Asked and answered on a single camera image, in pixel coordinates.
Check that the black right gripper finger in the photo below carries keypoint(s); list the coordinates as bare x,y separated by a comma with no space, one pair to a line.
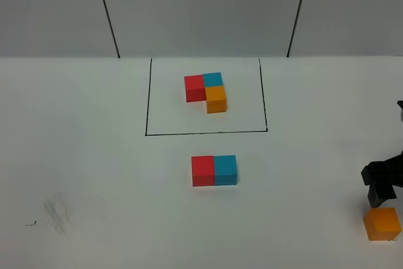
387,172
379,193

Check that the orange loose block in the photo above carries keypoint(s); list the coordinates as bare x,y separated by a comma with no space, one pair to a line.
382,224

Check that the orange template block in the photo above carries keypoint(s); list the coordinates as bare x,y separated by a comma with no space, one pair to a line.
216,99

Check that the blue template block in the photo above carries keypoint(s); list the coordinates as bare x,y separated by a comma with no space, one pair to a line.
212,79

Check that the red template block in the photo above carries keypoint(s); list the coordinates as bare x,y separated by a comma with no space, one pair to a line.
194,88

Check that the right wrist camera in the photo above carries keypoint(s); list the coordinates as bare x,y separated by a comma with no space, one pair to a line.
400,104

